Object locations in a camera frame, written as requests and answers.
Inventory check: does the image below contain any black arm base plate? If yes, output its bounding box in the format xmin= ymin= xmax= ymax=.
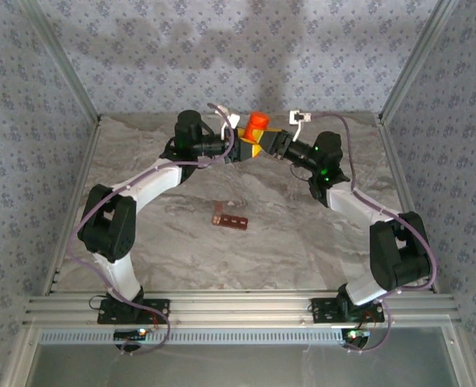
xmin=310 ymin=297 xmax=386 ymax=324
xmin=96 ymin=297 xmax=171 ymax=326

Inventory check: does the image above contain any aluminium side rail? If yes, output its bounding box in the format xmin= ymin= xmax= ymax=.
xmin=376 ymin=116 xmax=442 ymax=294
xmin=39 ymin=119 xmax=102 ymax=298

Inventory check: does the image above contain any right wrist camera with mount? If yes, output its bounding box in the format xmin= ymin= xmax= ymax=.
xmin=288 ymin=110 xmax=313 ymax=140

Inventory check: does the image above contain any grey metal sheet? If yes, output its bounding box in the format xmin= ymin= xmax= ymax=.
xmin=23 ymin=342 xmax=464 ymax=387

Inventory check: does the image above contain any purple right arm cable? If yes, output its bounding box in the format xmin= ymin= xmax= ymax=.
xmin=309 ymin=112 xmax=440 ymax=356

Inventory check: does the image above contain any small lit circuit board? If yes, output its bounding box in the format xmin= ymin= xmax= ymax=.
xmin=341 ymin=328 xmax=372 ymax=343
xmin=113 ymin=328 xmax=148 ymax=342

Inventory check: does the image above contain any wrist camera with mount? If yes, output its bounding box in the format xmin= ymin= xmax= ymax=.
xmin=216 ymin=105 xmax=242 ymax=140
xmin=288 ymin=110 xmax=313 ymax=140

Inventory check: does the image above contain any aluminium frame post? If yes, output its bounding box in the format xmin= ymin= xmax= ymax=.
xmin=442 ymin=324 xmax=476 ymax=387
xmin=2 ymin=328 xmax=41 ymax=387
xmin=377 ymin=0 xmax=461 ymax=122
xmin=19 ymin=0 xmax=102 ymax=124

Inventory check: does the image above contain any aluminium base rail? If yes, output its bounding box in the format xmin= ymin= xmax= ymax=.
xmin=23 ymin=290 xmax=461 ymax=328

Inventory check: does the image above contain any grey slotted cable duct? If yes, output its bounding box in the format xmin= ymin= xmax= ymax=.
xmin=39 ymin=327 xmax=346 ymax=346

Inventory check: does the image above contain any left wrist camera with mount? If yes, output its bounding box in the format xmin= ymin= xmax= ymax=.
xmin=216 ymin=105 xmax=242 ymax=140

